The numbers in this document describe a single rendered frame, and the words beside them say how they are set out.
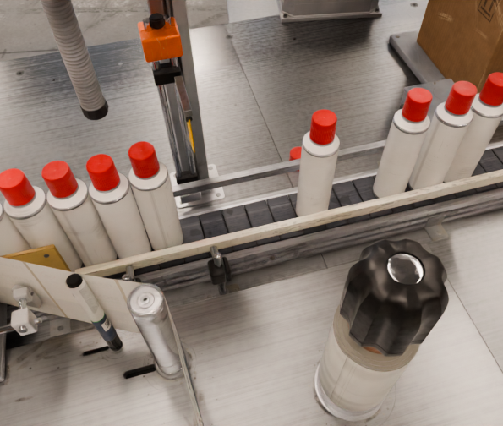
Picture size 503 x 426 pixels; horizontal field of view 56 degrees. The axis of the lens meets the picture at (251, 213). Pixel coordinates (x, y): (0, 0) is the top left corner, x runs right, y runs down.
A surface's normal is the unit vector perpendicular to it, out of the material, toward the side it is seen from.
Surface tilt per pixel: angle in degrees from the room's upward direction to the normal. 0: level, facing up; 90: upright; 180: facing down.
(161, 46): 90
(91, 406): 0
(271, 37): 0
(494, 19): 90
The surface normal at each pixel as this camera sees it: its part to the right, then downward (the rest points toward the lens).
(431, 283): 0.11, -0.51
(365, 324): -0.70, 0.58
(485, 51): -0.97, 0.20
